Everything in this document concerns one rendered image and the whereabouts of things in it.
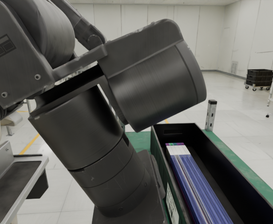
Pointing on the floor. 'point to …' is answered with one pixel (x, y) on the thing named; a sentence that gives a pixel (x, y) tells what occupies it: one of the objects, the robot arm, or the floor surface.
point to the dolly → (259, 78)
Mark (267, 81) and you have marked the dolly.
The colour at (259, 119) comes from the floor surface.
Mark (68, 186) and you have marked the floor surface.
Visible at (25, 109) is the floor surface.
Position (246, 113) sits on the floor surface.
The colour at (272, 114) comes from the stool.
